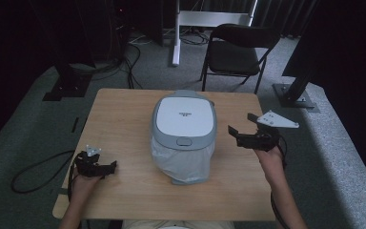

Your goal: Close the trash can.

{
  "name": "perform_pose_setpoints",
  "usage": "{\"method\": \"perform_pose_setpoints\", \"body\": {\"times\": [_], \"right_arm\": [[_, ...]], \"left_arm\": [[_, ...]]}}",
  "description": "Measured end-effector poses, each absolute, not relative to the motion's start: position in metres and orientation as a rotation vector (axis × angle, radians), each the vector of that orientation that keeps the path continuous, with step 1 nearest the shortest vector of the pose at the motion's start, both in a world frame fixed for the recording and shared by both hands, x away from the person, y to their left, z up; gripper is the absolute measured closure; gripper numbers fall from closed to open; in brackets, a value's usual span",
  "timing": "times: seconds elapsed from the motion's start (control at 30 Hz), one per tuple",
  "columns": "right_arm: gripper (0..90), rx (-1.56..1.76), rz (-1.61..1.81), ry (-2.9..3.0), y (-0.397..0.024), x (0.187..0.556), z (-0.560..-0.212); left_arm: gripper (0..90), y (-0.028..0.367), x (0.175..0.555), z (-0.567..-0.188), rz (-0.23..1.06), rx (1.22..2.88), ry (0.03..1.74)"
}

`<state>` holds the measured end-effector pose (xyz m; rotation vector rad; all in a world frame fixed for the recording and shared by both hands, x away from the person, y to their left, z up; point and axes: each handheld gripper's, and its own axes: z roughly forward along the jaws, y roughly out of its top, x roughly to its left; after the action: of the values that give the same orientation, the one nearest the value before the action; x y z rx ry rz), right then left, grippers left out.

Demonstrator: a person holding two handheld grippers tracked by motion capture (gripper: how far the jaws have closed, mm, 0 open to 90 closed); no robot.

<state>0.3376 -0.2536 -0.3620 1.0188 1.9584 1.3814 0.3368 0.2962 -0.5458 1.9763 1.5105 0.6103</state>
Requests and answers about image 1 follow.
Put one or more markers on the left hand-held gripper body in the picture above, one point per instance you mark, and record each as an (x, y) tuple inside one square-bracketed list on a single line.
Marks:
[(89, 165)]

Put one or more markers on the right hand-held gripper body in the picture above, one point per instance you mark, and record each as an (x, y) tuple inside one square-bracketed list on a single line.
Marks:
[(263, 138)]

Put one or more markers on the grey trash bin white lid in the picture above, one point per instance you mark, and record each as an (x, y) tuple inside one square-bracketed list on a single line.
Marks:
[(184, 117)]

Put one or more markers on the person's left hand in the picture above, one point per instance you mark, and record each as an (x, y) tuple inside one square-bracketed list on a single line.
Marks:
[(85, 187)]

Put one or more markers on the person's right hand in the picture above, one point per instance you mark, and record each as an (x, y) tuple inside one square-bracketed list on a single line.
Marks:
[(270, 163)]

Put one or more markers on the black strip on floor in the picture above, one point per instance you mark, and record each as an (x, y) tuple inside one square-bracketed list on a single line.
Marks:
[(75, 124)]

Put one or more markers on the black metal stand base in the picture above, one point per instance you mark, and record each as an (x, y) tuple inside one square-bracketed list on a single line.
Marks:
[(68, 86), (294, 95)]

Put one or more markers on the white plastic bin liner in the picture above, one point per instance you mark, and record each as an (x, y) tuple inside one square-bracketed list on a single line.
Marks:
[(181, 162)]

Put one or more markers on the black folding chair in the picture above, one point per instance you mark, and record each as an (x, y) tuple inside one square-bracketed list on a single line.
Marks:
[(233, 54)]

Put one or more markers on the dark curtain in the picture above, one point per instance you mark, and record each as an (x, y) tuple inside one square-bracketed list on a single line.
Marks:
[(346, 63)]

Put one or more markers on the white metal desk frame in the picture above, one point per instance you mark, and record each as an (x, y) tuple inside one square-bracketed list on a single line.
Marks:
[(184, 18)]

